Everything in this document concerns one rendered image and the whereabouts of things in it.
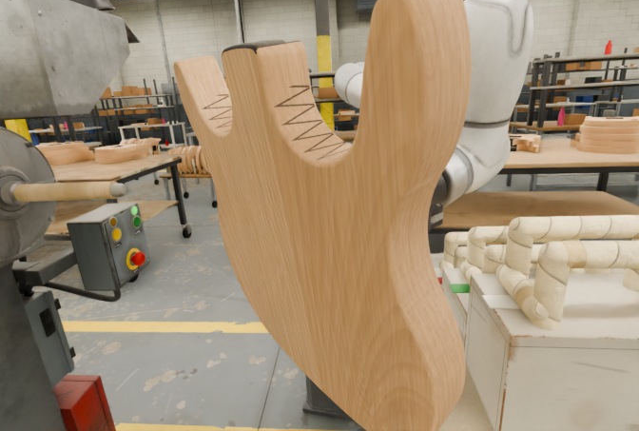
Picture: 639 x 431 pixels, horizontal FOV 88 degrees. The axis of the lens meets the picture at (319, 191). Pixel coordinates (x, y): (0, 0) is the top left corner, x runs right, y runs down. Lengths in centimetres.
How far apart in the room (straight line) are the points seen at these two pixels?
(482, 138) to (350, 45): 1116
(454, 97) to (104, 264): 97
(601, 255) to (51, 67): 68
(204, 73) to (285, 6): 1161
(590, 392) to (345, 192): 45
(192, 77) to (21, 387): 92
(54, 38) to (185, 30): 1233
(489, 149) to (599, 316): 25
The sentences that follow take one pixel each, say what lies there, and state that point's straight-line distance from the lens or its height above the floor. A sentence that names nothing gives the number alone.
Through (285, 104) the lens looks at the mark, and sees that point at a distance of 27.
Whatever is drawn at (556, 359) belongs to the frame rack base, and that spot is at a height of 107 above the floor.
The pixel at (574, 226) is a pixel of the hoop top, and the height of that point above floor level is 120.
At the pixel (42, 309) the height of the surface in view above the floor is 89.
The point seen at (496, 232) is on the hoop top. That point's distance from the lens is 72.
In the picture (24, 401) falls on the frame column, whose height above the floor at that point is 73.
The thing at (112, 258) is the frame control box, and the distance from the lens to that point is 104.
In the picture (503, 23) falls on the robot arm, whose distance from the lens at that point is 51.
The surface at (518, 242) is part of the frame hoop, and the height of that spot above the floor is 118.
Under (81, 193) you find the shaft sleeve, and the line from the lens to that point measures 72.
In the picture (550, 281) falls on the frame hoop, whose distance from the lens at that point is 49.
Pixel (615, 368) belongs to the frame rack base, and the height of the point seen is 106.
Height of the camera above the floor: 139
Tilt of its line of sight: 16 degrees down
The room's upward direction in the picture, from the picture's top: 3 degrees counter-clockwise
